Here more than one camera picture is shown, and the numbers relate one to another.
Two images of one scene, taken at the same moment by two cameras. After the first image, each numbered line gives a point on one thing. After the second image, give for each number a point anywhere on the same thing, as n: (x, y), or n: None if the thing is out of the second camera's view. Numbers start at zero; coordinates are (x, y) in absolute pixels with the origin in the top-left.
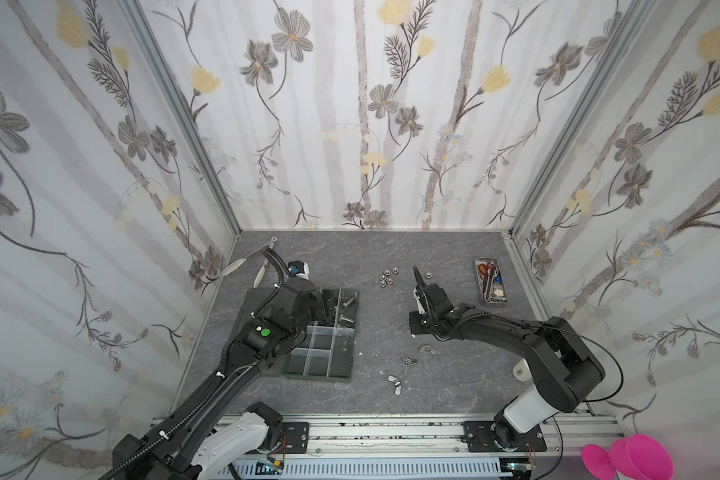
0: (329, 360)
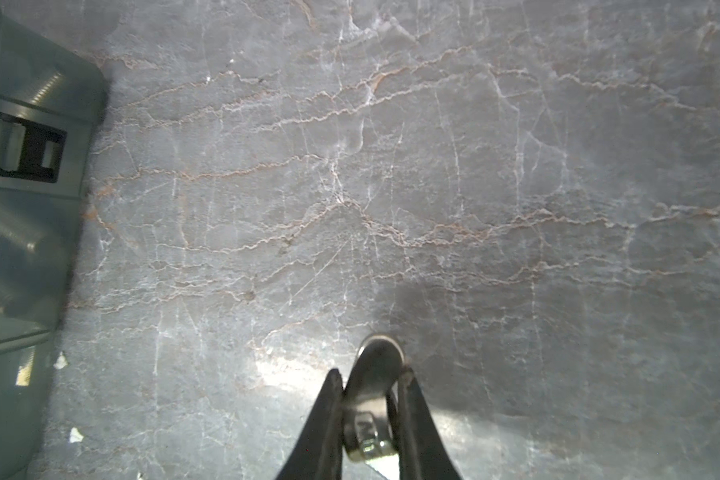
0: (41, 103)
